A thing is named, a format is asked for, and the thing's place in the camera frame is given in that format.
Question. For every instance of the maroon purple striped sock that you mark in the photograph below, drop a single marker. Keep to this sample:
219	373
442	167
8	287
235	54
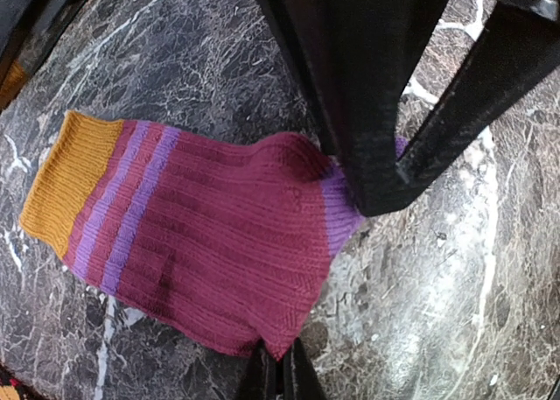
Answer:
230	244

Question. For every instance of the black orange argyle sock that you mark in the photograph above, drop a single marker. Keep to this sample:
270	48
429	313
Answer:
11	388

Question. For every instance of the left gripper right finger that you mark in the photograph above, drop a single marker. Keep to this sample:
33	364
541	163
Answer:
300	380

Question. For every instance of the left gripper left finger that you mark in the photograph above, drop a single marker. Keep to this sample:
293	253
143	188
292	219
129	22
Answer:
259	381

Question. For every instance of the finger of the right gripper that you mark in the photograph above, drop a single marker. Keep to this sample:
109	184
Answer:
515	51
352	60

